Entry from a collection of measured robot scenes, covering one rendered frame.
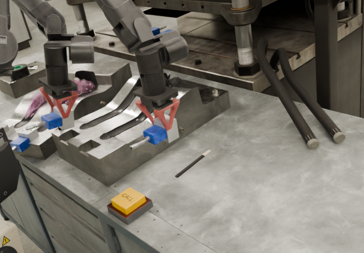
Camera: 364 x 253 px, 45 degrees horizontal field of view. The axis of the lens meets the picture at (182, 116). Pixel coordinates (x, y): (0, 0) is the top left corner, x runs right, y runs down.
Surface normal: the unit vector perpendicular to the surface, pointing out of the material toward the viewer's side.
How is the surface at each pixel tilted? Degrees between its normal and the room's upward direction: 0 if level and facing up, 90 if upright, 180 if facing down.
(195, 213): 0
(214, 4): 90
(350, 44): 90
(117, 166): 90
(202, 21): 90
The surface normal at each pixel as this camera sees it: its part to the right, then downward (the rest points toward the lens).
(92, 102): 0.86, 0.10
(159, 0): -0.71, 0.44
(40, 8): 0.14, -0.25
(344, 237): -0.17, -0.87
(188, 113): 0.69, 0.24
